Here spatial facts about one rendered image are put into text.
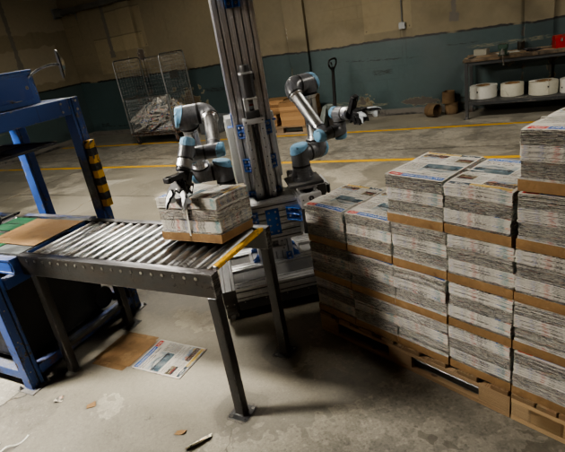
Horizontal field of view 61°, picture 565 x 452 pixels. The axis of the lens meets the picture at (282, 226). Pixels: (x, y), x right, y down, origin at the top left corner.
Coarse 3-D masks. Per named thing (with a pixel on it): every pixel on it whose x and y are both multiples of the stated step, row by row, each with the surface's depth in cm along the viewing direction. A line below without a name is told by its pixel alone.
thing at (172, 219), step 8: (200, 184) 261; (176, 192) 248; (160, 200) 241; (176, 200) 236; (160, 208) 243; (168, 208) 241; (176, 208) 238; (168, 216) 242; (176, 216) 239; (168, 224) 244; (176, 224) 242; (184, 224) 239; (184, 232) 240
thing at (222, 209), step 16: (208, 192) 240; (224, 192) 235; (240, 192) 243; (192, 208) 232; (208, 208) 228; (224, 208) 231; (240, 208) 243; (208, 224) 231; (224, 224) 231; (240, 224) 244
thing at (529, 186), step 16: (544, 192) 166; (560, 192) 162; (528, 240) 176; (560, 256) 170; (528, 304) 185; (544, 304) 180; (560, 304) 176; (528, 352) 194; (544, 352) 188; (512, 384) 206; (544, 400) 196
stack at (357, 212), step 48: (336, 192) 276; (384, 192) 264; (336, 240) 258; (384, 240) 232; (432, 240) 210; (480, 240) 193; (336, 288) 273; (384, 288) 244; (432, 288) 218; (384, 336) 258; (432, 336) 230; (480, 336) 210; (480, 384) 218
